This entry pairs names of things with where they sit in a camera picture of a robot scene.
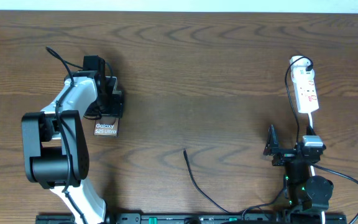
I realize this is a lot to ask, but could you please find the black charger cable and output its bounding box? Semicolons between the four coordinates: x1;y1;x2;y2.
183;55;314;215

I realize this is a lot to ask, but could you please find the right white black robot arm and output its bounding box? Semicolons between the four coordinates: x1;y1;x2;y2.
264;126;333;223

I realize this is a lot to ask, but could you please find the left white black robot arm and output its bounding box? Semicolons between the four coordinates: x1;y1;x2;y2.
21;70;122;223

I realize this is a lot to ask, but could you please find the white power strip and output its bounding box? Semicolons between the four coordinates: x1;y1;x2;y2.
290;55;319;114

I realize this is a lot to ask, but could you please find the white power strip cord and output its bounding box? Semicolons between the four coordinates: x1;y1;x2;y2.
307;112;326;224

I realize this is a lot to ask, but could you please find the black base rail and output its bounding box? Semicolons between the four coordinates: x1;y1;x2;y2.
35;213;347;224

